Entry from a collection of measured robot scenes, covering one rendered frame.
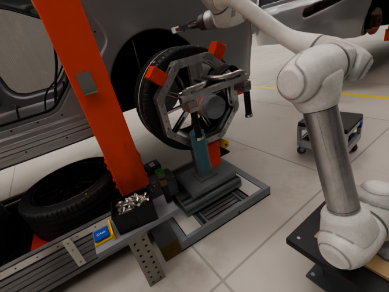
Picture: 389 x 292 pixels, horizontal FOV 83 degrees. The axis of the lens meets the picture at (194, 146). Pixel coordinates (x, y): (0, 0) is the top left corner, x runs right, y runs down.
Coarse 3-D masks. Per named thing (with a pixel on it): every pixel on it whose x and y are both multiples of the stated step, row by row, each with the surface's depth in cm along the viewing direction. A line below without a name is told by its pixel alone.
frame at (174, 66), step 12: (180, 60) 118; (192, 60) 121; (204, 60) 125; (216, 60) 129; (168, 72) 118; (228, 72) 135; (168, 84) 119; (156, 96) 120; (228, 96) 147; (156, 108) 125; (228, 108) 150; (168, 120) 126; (228, 120) 147; (168, 132) 128; (216, 132) 149
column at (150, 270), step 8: (144, 232) 114; (136, 240) 114; (144, 240) 116; (136, 248) 115; (144, 248) 118; (152, 248) 120; (136, 256) 117; (144, 256) 119; (152, 256) 122; (144, 264) 121; (152, 264) 124; (144, 272) 123; (152, 272) 126; (160, 272) 129; (152, 280) 128
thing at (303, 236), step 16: (320, 208) 116; (304, 224) 109; (288, 240) 104; (304, 240) 102; (320, 256) 94; (320, 272) 115; (336, 272) 87; (352, 272) 86; (368, 272) 85; (336, 288) 107; (352, 288) 84; (368, 288) 80; (384, 288) 79
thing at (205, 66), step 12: (204, 72) 156; (180, 84) 135; (168, 96) 132; (180, 96) 136; (180, 108) 139; (180, 120) 141; (204, 120) 150; (216, 120) 156; (180, 132) 156; (204, 132) 153
